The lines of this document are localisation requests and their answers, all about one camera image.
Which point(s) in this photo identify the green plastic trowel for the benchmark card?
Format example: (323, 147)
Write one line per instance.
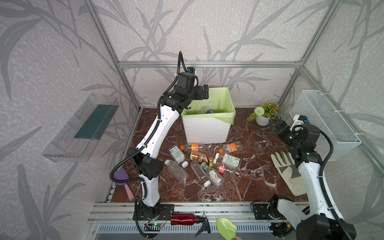
(227, 229)

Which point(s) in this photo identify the white bin with green liner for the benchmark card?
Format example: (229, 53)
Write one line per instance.
(212, 128)

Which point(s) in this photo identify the green circuit board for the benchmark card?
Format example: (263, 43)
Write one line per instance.
(154, 226)

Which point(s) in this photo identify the small bottle red label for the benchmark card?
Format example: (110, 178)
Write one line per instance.
(224, 169)

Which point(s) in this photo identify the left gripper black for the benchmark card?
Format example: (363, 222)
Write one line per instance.
(204, 91)

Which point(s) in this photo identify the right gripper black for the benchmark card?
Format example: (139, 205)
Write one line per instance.
(279, 126)

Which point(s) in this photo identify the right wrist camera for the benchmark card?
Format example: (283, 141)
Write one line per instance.
(299, 120)

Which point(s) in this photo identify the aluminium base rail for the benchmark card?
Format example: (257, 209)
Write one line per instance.
(118, 218)

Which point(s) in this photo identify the potted flower white pot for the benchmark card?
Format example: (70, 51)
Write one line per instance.
(263, 113)

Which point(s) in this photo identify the clear square bottle white cap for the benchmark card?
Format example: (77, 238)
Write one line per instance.
(200, 174)

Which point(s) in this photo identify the white wire mesh basket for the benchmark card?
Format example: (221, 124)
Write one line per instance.
(321, 113)

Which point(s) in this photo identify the bottle white label green band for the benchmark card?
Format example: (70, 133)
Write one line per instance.
(216, 179)

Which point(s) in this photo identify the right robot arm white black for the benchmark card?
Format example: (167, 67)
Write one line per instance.
(324, 221)

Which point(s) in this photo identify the brown tea bottle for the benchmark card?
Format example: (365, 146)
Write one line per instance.
(200, 157)

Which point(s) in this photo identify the clear acrylic wall shelf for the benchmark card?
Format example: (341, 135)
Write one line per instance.
(80, 136)

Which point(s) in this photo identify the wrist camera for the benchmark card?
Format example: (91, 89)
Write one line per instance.
(299, 120)
(191, 70)

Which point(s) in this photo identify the red spray bottle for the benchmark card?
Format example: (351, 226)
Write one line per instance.
(190, 220)

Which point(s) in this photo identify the white grey work glove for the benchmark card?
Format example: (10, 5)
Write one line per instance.
(286, 167)

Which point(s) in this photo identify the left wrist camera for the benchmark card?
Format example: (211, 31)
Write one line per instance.
(191, 70)

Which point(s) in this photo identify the bottle orange label orange cap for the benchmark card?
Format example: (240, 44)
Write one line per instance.
(231, 147)

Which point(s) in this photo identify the small bottle orange label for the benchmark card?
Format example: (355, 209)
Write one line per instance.
(193, 147)

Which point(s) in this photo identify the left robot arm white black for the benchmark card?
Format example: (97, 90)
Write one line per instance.
(144, 156)

